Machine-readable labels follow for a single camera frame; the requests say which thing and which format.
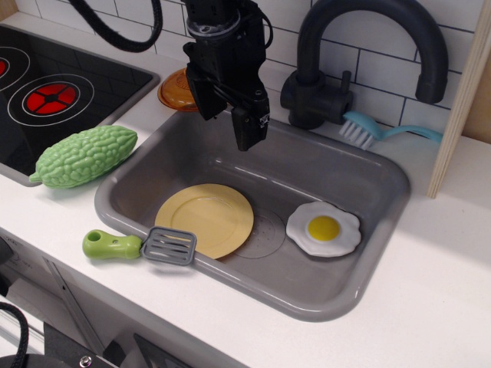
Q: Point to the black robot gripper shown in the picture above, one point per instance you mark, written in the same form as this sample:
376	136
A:
224	70

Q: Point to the green handled grey spatula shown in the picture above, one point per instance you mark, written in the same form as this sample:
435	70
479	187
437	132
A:
166	245

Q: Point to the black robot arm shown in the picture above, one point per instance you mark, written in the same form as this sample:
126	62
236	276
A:
214	18

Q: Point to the yellow plastic plate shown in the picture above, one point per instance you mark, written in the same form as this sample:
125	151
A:
219	216

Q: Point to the grey plastic sink basin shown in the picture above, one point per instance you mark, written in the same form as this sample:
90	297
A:
289	168

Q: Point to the orange transparent lid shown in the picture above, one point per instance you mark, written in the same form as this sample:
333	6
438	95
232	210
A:
175	93

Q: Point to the black toy faucet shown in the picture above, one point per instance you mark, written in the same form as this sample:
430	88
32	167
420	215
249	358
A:
311	101

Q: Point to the light blue dish brush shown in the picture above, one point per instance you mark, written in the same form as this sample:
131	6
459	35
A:
362	130

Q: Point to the toy fried egg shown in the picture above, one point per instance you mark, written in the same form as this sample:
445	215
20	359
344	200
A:
321	229

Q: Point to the green toy bitter melon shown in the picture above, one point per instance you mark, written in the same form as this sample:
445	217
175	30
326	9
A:
82	157

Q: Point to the black toy stove top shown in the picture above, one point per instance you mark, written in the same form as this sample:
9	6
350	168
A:
51	90

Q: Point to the wooden side panel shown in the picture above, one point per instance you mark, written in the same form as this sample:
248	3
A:
463	101

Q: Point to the black base with screw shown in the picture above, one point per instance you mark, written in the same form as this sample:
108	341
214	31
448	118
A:
61	351

